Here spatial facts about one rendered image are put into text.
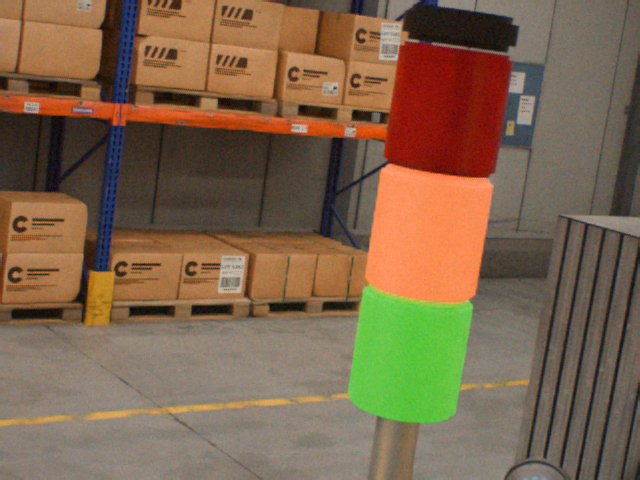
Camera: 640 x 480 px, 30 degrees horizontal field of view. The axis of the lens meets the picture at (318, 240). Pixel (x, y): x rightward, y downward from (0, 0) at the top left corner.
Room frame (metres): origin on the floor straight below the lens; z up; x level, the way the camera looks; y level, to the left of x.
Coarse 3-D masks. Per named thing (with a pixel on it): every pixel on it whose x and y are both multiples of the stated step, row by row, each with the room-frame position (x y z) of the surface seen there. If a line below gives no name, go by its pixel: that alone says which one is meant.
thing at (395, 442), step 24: (408, 24) 0.53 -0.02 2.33; (432, 24) 0.51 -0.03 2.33; (456, 24) 0.51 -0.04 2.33; (480, 24) 0.51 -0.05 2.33; (504, 24) 0.52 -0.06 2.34; (480, 48) 0.52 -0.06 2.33; (504, 48) 0.52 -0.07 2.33; (384, 432) 0.53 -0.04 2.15; (408, 432) 0.53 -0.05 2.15; (384, 456) 0.53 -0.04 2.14; (408, 456) 0.53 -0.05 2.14
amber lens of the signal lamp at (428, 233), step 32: (384, 192) 0.53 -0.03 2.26; (416, 192) 0.51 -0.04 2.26; (448, 192) 0.51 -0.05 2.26; (480, 192) 0.52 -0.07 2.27; (384, 224) 0.52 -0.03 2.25; (416, 224) 0.51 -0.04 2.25; (448, 224) 0.51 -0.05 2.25; (480, 224) 0.52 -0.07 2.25; (384, 256) 0.52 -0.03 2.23; (416, 256) 0.51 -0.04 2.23; (448, 256) 0.51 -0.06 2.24; (480, 256) 0.53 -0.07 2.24; (384, 288) 0.52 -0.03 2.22; (416, 288) 0.51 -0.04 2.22; (448, 288) 0.51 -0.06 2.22
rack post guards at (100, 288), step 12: (96, 276) 8.48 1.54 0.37; (108, 276) 8.53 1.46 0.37; (96, 288) 8.48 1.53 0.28; (108, 288) 8.53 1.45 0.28; (96, 300) 8.48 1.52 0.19; (108, 300) 8.54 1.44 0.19; (96, 312) 8.49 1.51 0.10; (108, 312) 8.55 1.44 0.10; (84, 324) 8.45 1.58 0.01; (96, 324) 8.50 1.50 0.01; (108, 324) 8.57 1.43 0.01
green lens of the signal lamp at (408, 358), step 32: (384, 320) 0.52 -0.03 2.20; (416, 320) 0.51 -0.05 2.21; (448, 320) 0.51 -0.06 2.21; (384, 352) 0.51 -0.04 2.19; (416, 352) 0.51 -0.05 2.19; (448, 352) 0.52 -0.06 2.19; (352, 384) 0.53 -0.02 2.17; (384, 384) 0.51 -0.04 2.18; (416, 384) 0.51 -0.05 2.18; (448, 384) 0.52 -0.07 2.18; (384, 416) 0.51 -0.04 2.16; (416, 416) 0.51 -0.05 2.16; (448, 416) 0.52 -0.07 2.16
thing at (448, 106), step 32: (416, 64) 0.52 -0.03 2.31; (448, 64) 0.51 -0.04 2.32; (480, 64) 0.51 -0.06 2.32; (512, 64) 0.53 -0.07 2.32; (416, 96) 0.52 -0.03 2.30; (448, 96) 0.51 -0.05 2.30; (480, 96) 0.51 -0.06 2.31; (416, 128) 0.51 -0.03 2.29; (448, 128) 0.51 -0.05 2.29; (480, 128) 0.51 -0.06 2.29; (416, 160) 0.51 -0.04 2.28; (448, 160) 0.51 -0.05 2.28; (480, 160) 0.52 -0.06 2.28
